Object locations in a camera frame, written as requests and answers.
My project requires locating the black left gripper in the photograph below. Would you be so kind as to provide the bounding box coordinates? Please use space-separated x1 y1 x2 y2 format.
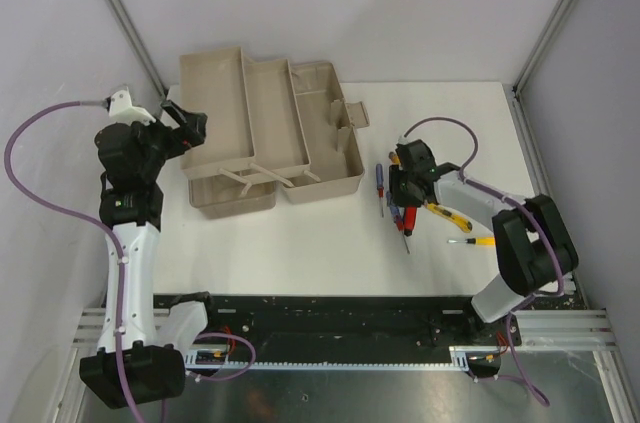
128 101 207 181

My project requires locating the beige plastic tool box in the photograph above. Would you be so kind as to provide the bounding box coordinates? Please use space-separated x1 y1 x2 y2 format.
179 47 369 219

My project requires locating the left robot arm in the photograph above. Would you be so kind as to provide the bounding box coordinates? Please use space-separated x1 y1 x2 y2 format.
79 90 221 409

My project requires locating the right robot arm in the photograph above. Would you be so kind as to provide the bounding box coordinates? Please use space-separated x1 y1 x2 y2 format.
389 140 579 344

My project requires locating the red folding knife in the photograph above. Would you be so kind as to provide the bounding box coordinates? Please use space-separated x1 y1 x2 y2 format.
403 207 418 237

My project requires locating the large blue red screwdriver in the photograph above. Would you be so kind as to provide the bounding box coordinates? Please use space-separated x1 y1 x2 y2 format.
386 191 411 254

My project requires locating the small blue red screwdriver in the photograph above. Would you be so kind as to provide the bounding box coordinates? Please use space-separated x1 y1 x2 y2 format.
375 163 385 217

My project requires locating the yellow black box cutter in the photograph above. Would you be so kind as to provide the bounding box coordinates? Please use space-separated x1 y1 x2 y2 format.
425 203 473 233

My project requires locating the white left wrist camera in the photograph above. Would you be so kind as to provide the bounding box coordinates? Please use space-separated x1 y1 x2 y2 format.
105 85 156 126

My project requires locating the yellow handle screwdriver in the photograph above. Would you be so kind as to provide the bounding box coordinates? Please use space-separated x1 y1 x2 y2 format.
447 237 495 247

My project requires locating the right aluminium frame post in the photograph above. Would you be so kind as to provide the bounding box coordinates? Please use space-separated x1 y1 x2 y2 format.
511 0 612 99

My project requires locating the aluminium frame post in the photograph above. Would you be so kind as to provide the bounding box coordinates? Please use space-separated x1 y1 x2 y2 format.
511 0 612 99
104 0 168 99

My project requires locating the left aluminium frame post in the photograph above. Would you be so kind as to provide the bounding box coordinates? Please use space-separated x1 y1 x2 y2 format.
104 0 168 99

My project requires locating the white cable duct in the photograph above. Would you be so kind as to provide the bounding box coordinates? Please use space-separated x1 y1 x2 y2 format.
184 347 501 372

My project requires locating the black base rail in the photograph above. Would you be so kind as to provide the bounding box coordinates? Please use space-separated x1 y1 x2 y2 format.
153 292 522 380

